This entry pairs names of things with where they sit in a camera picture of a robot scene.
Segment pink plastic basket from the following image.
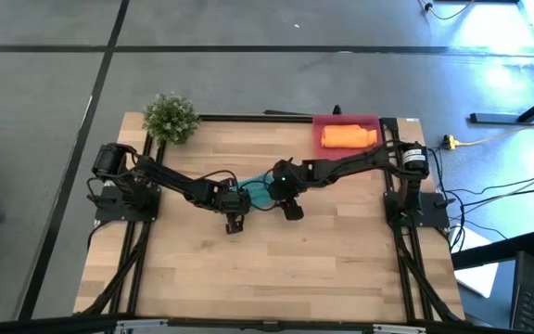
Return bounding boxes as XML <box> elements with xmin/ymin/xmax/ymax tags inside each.
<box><xmin>311</xmin><ymin>114</ymin><xmax>384</xmax><ymax>161</ymax></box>

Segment white paper sheet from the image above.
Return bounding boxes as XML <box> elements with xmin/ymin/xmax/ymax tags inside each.
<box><xmin>450</xmin><ymin>225</ymin><xmax>500</xmax><ymax>299</ymax></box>

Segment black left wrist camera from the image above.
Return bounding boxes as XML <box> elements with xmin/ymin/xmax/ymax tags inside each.
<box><xmin>223</xmin><ymin>212</ymin><xmax>246</xmax><ymax>236</ymax></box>

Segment teal microfiber towel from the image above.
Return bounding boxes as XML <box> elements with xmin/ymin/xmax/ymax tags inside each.
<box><xmin>234</xmin><ymin>172</ymin><xmax>277</xmax><ymax>211</ymax></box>

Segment black desk foot beam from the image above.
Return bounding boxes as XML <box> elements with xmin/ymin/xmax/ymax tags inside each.
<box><xmin>451</xmin><ymin>230</ymin><xmax>534</xmax><ymax>271</ymax></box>

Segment black desk leg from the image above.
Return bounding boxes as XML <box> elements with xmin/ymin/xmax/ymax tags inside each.
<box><xmin>469</xmin><ymin>85</ymin><xmax>534</xmax><ymax>125</ymax></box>

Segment black left wrist camera cable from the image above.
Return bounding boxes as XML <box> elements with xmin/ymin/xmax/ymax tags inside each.
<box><xmin>199</xmin><ymin>169</ymin><xmax>241</xmax><ymax>192</ymax></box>

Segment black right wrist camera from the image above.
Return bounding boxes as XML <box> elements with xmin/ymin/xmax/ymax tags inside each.
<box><xmin>280</xmin><ymin>199</ymin><xmax>306</xmax><ymax>223</ymax></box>

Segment orange microfiber towel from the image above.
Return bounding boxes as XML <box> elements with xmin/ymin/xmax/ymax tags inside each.
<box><xmin>320</xmin><ymin>123</ymin><xmax>378</xmax><ymax>149</ymax></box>

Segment green potted plant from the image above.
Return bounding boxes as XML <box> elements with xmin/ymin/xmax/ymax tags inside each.
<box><xmin>141</xmin><ymin>91</ymin><xmax>202</xmax><ymax>146</ymax></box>

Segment black power cable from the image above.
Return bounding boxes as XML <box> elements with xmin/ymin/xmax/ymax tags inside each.
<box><xmin>447</xmin><ymin>172</ymin><xmax>534</xmax><ymax>196</ymax></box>

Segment black frame bar silver brackets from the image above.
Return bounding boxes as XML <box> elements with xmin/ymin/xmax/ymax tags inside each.
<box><xmin>0</xmin><ymin>314</ymin><xmax>534</xmax><ymax>334</ymax></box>

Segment black aluminium frame rail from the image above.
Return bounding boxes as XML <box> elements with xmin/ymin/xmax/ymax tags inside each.
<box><xmin>197</xmin><ymin>113</ymin><xmax>315</xmax><ymax>123</ymax></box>
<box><xmin>380</xmin><ymin>116</ymin><xmax>465</xmax><ymax>324</ymax></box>
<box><xmin>81</xmin><ymin>132</ymin><xmax>169</xmax><ymax>321</ymax></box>

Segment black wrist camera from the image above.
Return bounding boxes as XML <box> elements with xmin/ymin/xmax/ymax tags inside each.
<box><xmin>223</xmin><ymin>212</ymin><xmax>246</xmax><ymax>236</ymax></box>
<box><xmin>280</xmin><ymin>199</ymin><xmax>306</xmax><ymax>223</ymax></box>

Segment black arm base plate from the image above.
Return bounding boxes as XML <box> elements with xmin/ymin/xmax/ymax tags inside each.
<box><xmin>384</xmin><ymin>192</ymin><xmax>451</xmax><ymax>229</ymax></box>
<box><xmin>94</xmin><ymin>185</ymin><xmax>161</xmax><ymax>223</ymax></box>

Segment thin black bar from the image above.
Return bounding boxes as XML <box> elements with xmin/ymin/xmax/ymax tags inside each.
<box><xmin>263</xmin><ymin>109</ymin><xmax>317</xmax><ymax>117</ymax></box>

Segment pale yellow extension cord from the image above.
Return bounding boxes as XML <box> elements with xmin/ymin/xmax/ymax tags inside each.
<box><xmin>456</xmin><ymin>113</ymin><xmax>534</xmax><ymax>148</ymax></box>

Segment pale cable with black plug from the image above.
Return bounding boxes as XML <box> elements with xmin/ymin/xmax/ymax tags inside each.
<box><xmin>417</xmin><ymin>0</ymin><xmax>477</xmax><ymax>22</ymax></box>

